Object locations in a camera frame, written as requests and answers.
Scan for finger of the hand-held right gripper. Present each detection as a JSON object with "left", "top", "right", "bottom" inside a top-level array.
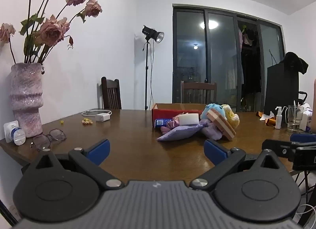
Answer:
[
  {"left": 290, "top": 133, "right": 316, "bottom": 143},
  {"left": 262, "top": 139, "right": 300, "bottom": 162}
]

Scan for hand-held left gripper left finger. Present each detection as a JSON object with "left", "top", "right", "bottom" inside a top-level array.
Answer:
[{"left": 30, "top": 139, "right": 124, "bottom": 190}]

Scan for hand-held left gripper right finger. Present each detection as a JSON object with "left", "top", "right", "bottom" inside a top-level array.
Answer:
[{"left": 190, "top": 139, "right": 287, "bottom": 191}]

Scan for wooden block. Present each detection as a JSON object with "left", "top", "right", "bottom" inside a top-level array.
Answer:
[{"left": 207, "top": 109, "right": 237, "bottom": 141}]

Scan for yellow plush toy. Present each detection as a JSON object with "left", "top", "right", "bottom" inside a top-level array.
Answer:
[{"left": 220, "top": 104, "right": 240, "bottom": 130}]

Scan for white sponge block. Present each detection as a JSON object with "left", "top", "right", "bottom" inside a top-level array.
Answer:
[{"left": 178, "top": 113, "right": 200, "bottom": 126}]

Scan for blue plush toy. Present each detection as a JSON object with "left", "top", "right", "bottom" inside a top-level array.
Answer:
[{"left": 200, "top": 103, "right": 227, "bottom": 122}]

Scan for pink shiny wrapper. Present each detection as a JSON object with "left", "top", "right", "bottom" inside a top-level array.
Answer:
[{"left": 164, "top": 112, "right": 186, "bottom": 130}]

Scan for red cardboard box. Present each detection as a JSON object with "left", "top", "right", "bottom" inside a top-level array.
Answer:
[{"left": 151, "top": 103, "right": 210, "bottom": 128}]

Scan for purple fuzzy cloth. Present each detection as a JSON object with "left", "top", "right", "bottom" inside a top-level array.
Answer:
[{"left": 199, "top": 120, "right": 224, "bottom": 141}]

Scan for white blue carton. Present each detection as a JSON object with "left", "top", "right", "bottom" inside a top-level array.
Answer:
[{"left": 300, "top": 103, "right": 314, "bottom": 132}]

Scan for clear glass cup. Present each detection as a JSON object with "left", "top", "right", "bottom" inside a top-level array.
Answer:
[{"left": 286, "top": 105, "right": 305, "bottom": 133}]

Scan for white spray bottle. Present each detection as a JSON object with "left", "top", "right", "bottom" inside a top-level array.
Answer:
[{"left": 274, "top": 106, "right": 283, "bottom": 130}]

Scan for crumpled white tissue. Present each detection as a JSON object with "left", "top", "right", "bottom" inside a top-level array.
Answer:
[{"left": 259, "top": 111, "right": 276, "bottom": 121}]

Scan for purple striped pouch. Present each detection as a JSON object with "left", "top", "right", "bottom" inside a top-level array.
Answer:
[{"left": 157, "top": 124, "right": 205, "bottom": 142}]

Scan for thin-framed eyeglasses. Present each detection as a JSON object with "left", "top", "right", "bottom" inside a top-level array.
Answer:
[{"left": 30, "top": 129, "right": 67, "bottom": 152}]

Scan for dark wooden chair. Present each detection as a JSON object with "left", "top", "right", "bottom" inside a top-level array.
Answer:
[
  {"left": 181, "top": 81, "right": 218, "bottom": 105},
  {"left": 101, "top": 77, "right": 122, "bottom": 110}
]

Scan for blue tissue packet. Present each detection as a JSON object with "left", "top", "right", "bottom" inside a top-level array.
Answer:
[{"left": 154, "top": 118, "right": 174, "bottom": 128}]

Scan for black jacket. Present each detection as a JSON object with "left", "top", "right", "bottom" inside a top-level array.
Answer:
[{"left": 283, "top": 51, "right": 309, "bottom": 75}]

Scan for purple glazed ceramic vase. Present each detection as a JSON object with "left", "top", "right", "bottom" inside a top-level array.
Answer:
[{"left": 10, "top": 63, "right": 44, "bottom": 138}]

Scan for dark-framed sliding glass door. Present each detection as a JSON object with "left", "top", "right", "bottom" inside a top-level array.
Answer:
[{"left": 172, "top": 3, "right": 286, "bottom": 112}]

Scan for pink hanging garment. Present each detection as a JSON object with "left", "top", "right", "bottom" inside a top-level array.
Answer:
[{"left": 238, "top": 28, "right": 255, "bottom": 47}]

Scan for black studio light on stand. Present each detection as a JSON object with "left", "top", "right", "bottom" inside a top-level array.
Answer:
[{"left": 141, "top": 25, "right": 165, "bottom": 111}]

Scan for dried pink roses bouquet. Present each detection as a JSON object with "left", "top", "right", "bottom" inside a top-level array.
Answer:
[{"left": 0, "top": 0, "right": 103, "bottom": 64}]

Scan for white coiled cable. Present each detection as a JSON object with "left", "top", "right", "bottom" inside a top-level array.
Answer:
[{"left": 81, "top": 109, "right": 112, "bottom": 117}]

